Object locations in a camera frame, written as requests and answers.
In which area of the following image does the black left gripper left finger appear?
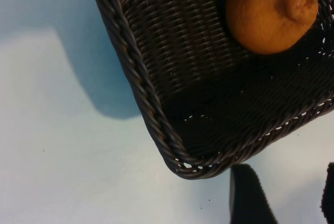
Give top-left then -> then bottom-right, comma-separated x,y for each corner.
228,163 -> 280,224

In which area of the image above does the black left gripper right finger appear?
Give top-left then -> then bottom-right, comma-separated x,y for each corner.
319,161 -> 334,224

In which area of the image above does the dark brown wicker basket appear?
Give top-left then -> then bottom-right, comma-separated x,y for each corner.
87,0 -> 334,182

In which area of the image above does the orange fruit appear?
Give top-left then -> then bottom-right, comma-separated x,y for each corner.
225,0 -> 319,54

